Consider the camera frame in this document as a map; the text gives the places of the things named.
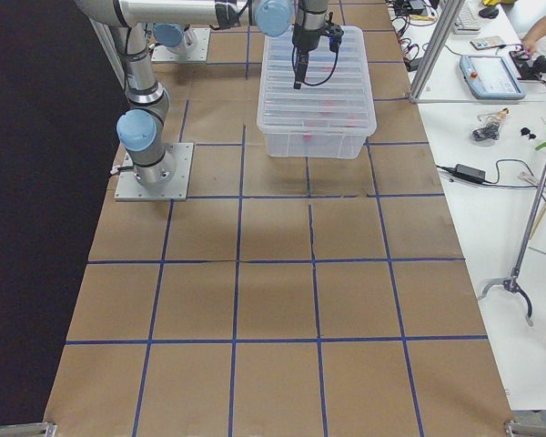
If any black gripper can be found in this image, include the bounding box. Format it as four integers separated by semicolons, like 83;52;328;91
292;21;323;89

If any clear plastic box lid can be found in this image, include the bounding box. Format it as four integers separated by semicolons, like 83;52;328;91
257;25;377;136

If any clear plastic storage box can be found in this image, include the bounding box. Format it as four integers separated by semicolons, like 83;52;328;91
264;131;368;159

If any person hand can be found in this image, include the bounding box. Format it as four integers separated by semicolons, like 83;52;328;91
521;38;536;55

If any teach pendant tablet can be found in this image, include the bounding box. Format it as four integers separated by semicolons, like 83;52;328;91
459;55;526;100

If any black power adapter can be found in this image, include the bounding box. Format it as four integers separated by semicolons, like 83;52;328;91
454;164;486;184

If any reacher grabber tool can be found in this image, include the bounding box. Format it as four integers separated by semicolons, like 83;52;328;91
477;141;546;327

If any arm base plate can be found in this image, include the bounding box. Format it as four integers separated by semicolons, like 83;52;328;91
115;143;194;201
151;28;210;64

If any aluminium frame post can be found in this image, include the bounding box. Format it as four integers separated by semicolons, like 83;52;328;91
409;0;464;103

